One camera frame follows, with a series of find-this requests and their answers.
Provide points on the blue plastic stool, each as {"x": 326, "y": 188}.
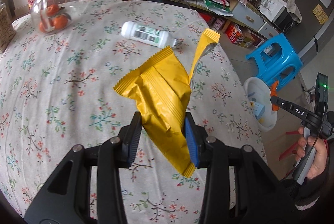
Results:
{"x": 276, "y": 60}

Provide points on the orange mandarin front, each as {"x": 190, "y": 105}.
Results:
{"x": 60, "y": 22}

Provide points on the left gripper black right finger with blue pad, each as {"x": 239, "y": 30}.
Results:
{"x": 239, "y": 186}

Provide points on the right hand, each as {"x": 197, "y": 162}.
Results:
{"x": 320, "y": 160}

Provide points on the plastic jar of nuts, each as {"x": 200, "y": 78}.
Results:
{"x": 7, "y": 32}

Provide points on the glass jar with wooden lid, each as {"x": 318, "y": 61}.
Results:
{"x": 38, "y": 13}

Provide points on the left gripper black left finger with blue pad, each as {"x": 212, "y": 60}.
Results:
{"x": 64, "y": 197}

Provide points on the yellow snack wrapper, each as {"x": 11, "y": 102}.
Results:
{"x": 161, "y": 88}

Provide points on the low grey side cabinet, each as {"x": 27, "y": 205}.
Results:
{"x": 248, "y": 16}

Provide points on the orange mandarin right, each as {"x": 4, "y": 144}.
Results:
{"x": 42, "y": 28}

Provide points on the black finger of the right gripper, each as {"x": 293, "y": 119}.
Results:
{"x": 277, "y": 102}

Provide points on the orange mandarin top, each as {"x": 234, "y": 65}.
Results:
{"x": 52, "y": 10}

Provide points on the white trash bin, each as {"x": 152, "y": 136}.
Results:
{"x": 259, "y": 94}

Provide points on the white plastic bottle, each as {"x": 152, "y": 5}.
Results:
{"x": 150, "y": 36}

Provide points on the orange mandarin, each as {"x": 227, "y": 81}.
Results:
{"x": 42, "y": 28}
{"x": 52, "y": 10}
{"x": 60, "y": 22}

